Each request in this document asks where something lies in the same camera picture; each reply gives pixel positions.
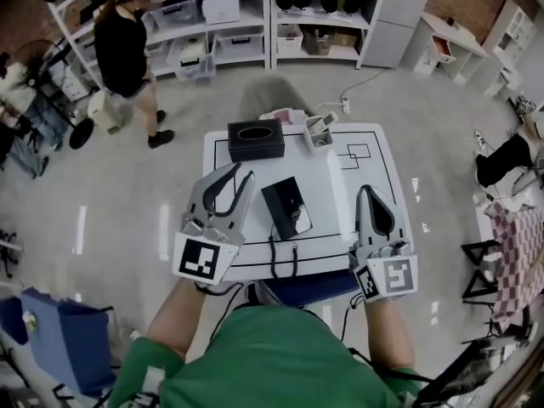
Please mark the black wheeled cart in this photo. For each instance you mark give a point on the black wheeled cart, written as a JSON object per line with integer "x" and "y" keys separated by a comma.
{"x": 81, "y": 133}

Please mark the black garment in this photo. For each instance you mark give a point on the black garment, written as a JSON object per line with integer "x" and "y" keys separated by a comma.
{"x": 503, "y": 162}

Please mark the white basket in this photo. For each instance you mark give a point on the white basket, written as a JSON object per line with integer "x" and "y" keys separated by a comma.
{"x": 290, "y": 41}

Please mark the grey tall cabinet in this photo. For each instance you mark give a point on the grey tall cabinet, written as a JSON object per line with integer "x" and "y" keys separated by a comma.
{"x": 395, "y": 28}

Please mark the person's green shirt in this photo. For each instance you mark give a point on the person's green shirt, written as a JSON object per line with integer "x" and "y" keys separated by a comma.
{"x": 272, "y": 364}

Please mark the blue plastic bin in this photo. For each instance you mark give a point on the blue plastic bin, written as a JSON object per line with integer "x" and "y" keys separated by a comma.
{"x": 68, "y": 342}

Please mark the pink and white packet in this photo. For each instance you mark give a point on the pink and white packet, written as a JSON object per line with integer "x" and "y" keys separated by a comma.
{"x": 282, "y": 115}

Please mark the white desk organizer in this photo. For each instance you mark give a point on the white desk organizer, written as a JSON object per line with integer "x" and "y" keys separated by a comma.
{"x": 316, "y": 143}

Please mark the white desk with drawer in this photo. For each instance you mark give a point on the white desk with drawer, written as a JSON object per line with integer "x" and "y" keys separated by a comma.
{"x": 450, "y": 36}

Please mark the black telephone handset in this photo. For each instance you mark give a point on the black telephone handset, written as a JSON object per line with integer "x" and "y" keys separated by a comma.
{"x": 275, "y": 206}

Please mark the pink checked cloth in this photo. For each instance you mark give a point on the pink checked cloth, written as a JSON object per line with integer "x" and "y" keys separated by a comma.
{"x": 518, "y": 253}

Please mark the wide white shelf unit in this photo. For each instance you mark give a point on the wide white shelf unit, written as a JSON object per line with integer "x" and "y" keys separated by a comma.
{"x": 251, "y": 21}

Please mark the white power strip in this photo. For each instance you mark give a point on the white power strip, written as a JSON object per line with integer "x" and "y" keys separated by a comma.
{"x": 345, "y": 105}

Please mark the white trash bin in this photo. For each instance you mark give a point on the white trash bin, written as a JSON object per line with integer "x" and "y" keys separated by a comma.
{"x": 104, "y": 113}

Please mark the clear storage bin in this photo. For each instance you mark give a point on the clear storage bin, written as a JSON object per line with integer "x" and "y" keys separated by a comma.
{"x": 191, "y": 60}
{"x": 240, "y": 45}
{"x": 176, "y": 15}

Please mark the white remote control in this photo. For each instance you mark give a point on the white remote control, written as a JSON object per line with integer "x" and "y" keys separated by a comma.
{"x": 330, "y": 119}

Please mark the black tissue box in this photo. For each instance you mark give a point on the black tissue box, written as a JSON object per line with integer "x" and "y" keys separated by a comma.
{"x": 272, "y": 145}

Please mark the white cupboard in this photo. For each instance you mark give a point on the white cupboard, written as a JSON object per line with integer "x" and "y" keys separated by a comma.
{"x": 510, "y": 36}

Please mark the person's right forearm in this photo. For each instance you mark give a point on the person's right forearm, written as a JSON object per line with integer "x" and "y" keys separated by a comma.
{"x": 389, "y": 334}

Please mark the black folding stand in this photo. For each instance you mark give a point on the black folding stand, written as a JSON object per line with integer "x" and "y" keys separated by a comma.
{"x": 480, "y": 270}

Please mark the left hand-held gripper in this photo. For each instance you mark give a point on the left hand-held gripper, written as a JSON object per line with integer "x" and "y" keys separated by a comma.
{"x": 200, "y": 258}

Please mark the blue stool seat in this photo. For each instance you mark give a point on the blue stool seat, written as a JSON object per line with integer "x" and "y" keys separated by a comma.
{"x": 314, "y": 289}

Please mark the person's left forearm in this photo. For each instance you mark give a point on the person's left forearm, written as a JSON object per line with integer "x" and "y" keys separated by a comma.
{"x": 178, "y": 321}

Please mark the white cardboard box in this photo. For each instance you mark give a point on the white cardboard box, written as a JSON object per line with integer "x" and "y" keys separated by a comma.
{"x": 221, "y": 7}

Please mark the grey chair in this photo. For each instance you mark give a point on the grey chair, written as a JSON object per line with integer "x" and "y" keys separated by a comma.
{"x": 265, "y": 94}

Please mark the narrow white shelf unit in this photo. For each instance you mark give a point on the narrow white shelf unit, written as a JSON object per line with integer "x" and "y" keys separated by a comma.
{"x": 323, "y": 18}

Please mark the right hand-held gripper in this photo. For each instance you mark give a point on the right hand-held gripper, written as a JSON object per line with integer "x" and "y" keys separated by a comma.
{"x": 395, "y": 274}

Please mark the flat cardboard box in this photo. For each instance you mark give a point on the flat cardboard box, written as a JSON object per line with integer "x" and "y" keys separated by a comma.
{"x": 345, "y": 40}

